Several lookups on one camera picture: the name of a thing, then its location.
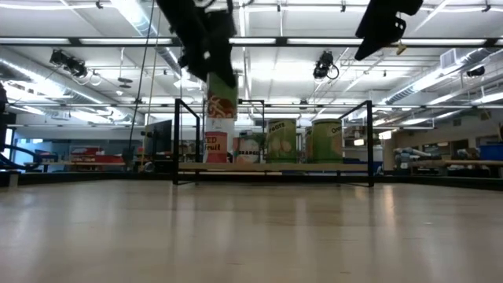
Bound black table frame rails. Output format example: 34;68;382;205
0;169;503;193

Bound black monitor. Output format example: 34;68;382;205
142;119;174;164

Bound red boxes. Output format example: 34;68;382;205
69;146;127;167

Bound silver air duct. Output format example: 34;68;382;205
384;47;503;106
112;0;184;78

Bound red label tin can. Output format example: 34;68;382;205
203;130;229;164

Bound thin black hanging cable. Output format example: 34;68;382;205
126;0;159;171

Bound blue bin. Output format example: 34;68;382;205
478;142;503;163

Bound green label tin can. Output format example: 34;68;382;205
311;119;344;164
266;118;298;164

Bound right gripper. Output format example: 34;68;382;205
354;0;424;62

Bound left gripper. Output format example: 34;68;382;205
177;0;239;90

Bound black overhead beam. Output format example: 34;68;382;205
0;35;503;49

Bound pasta print tin can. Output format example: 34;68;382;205
206;72;239;120

